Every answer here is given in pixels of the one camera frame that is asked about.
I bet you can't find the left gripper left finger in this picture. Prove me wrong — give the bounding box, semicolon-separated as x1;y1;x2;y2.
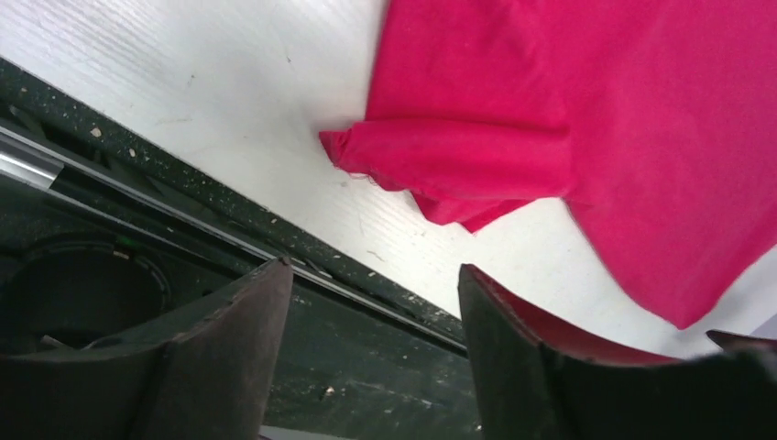
1;258;293;439

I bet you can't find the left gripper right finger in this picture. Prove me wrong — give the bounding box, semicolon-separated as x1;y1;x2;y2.
458;264;776;439

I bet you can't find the magenta t-shirt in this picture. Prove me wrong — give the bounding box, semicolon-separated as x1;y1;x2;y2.
319;1;776;329

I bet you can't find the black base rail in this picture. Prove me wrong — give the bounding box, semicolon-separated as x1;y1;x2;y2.
1;60;483;439

